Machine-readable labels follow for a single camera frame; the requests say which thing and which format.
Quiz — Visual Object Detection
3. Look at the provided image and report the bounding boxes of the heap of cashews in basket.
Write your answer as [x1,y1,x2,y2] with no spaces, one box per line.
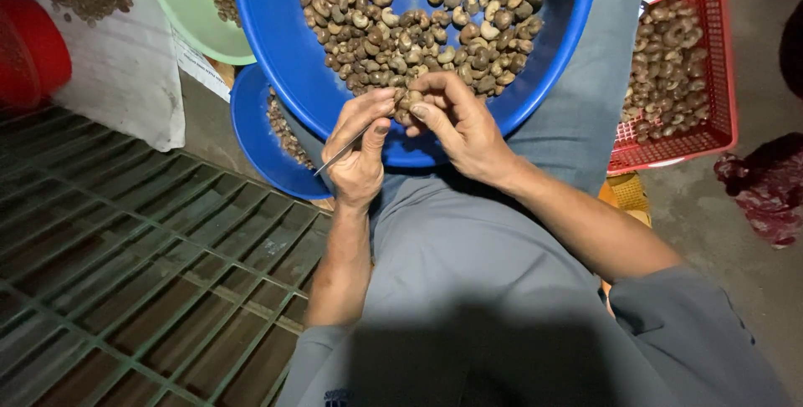
[621,0,713,144]

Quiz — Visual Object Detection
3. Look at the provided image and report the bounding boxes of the person's grey trousers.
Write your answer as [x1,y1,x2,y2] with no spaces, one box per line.
[370,0,647,307]

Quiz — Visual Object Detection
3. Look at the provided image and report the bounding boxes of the red plastic tub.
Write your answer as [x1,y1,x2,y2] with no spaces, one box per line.
[0,0,73,112]

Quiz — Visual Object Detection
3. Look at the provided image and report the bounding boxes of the dark red cloth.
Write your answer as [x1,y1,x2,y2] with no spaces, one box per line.
[714,133,803,250]

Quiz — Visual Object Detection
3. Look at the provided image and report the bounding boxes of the red plastic mesh basket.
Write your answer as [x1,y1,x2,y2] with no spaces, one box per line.
[606,0,739,177]

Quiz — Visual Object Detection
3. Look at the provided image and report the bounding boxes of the small blue plastic basin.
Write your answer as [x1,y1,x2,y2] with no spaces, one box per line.
[230,63,333,201]

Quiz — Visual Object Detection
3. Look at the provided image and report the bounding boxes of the yellow plastic stool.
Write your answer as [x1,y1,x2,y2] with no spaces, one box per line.
[597,172,653,230]

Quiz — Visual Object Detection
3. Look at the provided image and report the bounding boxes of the thin metal pick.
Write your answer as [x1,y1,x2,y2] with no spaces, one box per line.
[312,121,377,177]

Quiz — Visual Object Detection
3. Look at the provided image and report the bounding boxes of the white woven sack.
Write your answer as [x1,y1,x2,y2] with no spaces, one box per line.
[3,0,187,152]

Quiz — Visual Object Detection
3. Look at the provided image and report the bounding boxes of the person's left hand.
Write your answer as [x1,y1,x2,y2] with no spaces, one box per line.
[321,87,398,211]

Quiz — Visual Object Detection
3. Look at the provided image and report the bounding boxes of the heap of cashew skin scraps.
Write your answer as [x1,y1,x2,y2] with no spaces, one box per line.
[266,88,315,169]

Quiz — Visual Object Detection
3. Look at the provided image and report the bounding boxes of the pile of unpeeled cashew kernels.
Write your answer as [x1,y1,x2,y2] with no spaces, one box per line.
[290,0,550,98]

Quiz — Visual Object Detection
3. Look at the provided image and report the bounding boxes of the person's grey shirt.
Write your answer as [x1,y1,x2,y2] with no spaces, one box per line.
[276,178,793,407]

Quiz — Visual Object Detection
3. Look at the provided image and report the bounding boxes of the white printed sack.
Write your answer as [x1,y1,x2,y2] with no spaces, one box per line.
[171,27,234,103]

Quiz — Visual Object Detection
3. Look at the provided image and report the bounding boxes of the large blue plastic basin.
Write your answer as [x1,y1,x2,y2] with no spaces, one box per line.
[229,0,601,169]

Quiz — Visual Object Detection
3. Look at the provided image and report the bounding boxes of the green plastic basin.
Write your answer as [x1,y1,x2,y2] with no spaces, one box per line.
[138,0,257,67]

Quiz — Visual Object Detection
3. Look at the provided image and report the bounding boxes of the person's right hand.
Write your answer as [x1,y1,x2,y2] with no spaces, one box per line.
[401,71,523,192]

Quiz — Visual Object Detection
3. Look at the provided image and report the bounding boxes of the green metal floor grate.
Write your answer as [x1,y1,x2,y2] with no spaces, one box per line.
[0,102,333,407]

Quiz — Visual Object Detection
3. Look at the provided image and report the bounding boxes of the single brown cashew nut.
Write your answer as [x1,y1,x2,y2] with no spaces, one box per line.
[394,88,426,127]

